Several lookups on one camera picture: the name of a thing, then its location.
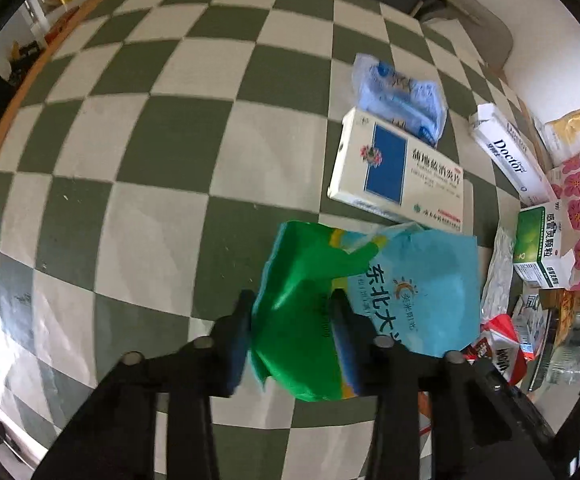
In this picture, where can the blue plastic packet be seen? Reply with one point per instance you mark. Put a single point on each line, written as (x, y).
(395, 95)

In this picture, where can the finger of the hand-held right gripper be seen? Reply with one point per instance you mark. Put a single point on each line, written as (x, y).
(515, 400)

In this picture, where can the clear plastic wrapper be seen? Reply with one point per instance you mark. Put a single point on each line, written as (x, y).
(497, 270)

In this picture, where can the green checkered tablecloth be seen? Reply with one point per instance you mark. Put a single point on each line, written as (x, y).
(144, 160)

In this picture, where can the clear plastic bottle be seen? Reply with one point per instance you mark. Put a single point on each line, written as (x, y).
(570, 350)

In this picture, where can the white medicine box blue panel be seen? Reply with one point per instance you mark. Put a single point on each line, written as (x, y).
(390, 170)

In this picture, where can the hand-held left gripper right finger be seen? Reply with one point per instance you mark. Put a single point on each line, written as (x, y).
(342, 342)

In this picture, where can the green and white medicine box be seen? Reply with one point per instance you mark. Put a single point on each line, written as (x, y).
(535, 240)

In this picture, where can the orange snack packet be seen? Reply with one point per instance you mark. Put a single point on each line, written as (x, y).
(575, 305)

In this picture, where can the long white toothpaste box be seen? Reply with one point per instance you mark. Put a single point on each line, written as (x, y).
(507, 152)

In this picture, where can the green and blue rice bag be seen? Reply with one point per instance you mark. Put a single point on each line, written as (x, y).
(300, 310)

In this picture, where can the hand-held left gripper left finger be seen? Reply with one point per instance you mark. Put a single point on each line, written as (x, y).
(235, 342)

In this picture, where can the small white printed carton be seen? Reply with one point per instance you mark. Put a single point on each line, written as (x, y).
(530, 325)

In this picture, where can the red snack packet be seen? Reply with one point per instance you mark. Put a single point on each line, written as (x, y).
(502, 340)

